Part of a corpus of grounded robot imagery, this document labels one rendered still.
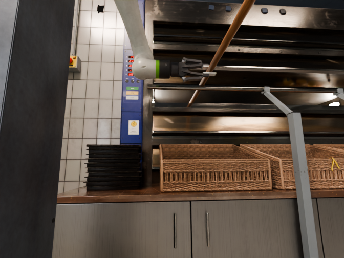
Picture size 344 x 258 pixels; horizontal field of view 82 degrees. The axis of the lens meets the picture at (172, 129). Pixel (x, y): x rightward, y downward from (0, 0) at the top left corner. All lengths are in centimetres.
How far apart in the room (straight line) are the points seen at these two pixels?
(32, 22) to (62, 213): 78
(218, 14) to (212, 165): 139
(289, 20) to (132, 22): 154
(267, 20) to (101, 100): 157
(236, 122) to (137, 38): 97
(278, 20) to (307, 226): 167
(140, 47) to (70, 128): 82
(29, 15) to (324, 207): 125
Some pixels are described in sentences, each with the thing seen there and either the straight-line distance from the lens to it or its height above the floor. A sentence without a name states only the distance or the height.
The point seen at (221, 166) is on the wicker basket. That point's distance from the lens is 102.
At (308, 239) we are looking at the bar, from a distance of 113.
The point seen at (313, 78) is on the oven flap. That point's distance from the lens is 197.
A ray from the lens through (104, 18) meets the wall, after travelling 193.
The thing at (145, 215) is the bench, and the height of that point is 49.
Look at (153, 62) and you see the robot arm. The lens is 103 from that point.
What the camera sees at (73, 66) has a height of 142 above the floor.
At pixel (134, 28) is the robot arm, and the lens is 109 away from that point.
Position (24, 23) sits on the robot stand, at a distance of 40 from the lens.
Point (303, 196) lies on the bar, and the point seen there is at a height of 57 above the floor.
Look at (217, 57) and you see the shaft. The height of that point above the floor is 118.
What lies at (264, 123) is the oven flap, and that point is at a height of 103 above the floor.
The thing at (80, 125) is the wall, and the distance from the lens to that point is 159.
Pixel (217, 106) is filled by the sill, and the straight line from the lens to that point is 160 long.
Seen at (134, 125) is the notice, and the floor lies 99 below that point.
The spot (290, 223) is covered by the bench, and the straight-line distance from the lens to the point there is 114.
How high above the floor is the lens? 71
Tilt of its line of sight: 10 degrees up
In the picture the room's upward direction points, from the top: straight up
